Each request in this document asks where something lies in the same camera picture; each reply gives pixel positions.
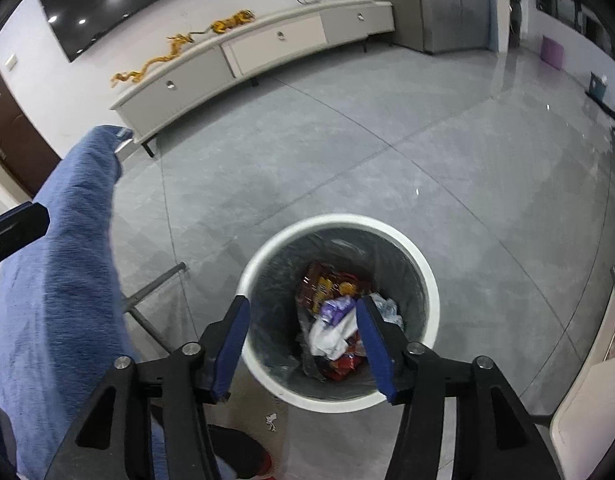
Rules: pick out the black shoe red sole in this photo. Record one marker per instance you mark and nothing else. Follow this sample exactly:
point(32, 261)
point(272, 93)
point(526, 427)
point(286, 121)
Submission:
point(237, 450)

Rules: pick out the lilac wrapper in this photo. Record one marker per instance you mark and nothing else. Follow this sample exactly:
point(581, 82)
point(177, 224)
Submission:
point(335, 310)

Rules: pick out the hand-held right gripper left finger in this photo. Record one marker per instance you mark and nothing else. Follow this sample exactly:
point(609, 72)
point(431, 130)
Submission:
point(232, 345)

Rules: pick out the long white cabinet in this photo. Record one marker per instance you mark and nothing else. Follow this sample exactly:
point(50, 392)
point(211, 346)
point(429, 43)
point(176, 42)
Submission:
point(197, 85)

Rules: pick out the brown door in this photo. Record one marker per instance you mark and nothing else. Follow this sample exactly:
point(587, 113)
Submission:
point(12, 135)

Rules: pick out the purple stool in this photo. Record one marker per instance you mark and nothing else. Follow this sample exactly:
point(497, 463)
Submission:
point(552, 52)

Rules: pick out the white round bin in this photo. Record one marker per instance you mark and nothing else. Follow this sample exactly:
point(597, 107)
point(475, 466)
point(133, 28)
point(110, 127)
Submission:
point(431, 310)

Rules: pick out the white paper scrap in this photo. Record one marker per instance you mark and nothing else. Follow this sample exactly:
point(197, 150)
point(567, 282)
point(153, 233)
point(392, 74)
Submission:
point(271, 420)

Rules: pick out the white wall switch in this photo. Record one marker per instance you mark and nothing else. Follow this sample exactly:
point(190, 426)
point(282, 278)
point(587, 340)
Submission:
point(10, 62)

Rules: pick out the clear plastic wrapper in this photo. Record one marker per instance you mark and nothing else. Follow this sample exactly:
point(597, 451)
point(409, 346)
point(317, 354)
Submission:
point(387, 310)

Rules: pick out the grey steel refrigerator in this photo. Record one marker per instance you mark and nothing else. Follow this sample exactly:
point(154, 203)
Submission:
point(447, 5)

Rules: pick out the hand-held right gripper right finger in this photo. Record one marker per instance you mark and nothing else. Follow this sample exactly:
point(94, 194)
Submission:
point(375, 345)

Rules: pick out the brown red snack packet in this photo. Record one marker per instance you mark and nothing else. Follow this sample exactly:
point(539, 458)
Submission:
point(317, 285)

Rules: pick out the white crumpled paper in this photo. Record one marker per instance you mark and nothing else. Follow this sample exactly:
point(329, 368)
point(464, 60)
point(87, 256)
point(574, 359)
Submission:
point(327, 340)

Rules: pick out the teal box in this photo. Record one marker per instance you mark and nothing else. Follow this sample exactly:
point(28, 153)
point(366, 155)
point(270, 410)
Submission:
point(597, 87)

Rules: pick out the yellow dragon toy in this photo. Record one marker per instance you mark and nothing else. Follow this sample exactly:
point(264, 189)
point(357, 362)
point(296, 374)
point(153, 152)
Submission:
point(232, 21)

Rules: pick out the shiny red packet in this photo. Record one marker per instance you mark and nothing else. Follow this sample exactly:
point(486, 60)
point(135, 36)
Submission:
point(345, 365)

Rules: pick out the grey bin liner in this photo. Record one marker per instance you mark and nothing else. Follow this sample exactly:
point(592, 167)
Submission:
point(282, 280)

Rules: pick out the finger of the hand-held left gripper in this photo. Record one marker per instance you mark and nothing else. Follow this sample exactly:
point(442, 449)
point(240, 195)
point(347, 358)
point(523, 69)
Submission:
point(17, 232)

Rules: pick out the grey metal chair frame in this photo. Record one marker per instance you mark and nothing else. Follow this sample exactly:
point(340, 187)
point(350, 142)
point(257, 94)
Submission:
point(152, 285)

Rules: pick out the white coffee table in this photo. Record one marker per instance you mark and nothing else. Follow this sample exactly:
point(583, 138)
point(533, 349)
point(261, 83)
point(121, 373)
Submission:
point(582, 410)

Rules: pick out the blue fleece cloth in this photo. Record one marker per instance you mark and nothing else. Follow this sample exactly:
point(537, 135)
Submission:
point(62, 285)

